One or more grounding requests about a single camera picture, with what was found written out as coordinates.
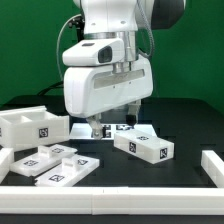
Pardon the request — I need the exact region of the white cabinet door with knob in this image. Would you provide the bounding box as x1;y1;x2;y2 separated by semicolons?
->
35;154;100;187

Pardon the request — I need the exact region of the white front wall rail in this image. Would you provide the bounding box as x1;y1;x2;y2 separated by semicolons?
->
0;187;224;215

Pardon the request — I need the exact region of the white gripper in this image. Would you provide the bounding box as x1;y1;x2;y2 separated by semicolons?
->
64;56;153;139

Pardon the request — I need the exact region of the white wall block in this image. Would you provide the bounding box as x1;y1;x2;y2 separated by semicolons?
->
0;148;14;184
201;150;224;188

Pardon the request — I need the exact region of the black cable bundle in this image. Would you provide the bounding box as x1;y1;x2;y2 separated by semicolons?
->
37;81;65;97

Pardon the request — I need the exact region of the white cabinet box with tags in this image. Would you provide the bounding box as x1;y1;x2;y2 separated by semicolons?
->
114;129;174;164

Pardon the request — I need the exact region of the grey cable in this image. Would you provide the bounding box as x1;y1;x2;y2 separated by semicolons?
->
55;13;83;84

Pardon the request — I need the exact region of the white cabinet door left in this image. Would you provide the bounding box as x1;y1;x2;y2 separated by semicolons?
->
10;144;77;177

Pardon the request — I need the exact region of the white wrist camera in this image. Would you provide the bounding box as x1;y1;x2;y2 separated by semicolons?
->
62;38;125;67

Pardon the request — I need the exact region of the white tag sheet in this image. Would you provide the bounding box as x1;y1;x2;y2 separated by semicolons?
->
70;123;156;140

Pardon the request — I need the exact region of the white cabinet body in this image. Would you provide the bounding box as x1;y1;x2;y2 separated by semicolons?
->
0;106;69;151

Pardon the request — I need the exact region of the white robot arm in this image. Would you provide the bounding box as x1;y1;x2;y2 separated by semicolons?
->
62;0;186;139

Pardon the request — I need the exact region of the white right wall block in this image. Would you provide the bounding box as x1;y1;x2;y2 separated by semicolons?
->
201;150;224;188

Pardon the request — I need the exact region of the white left wall block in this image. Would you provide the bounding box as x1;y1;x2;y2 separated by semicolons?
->
0;148;14;184

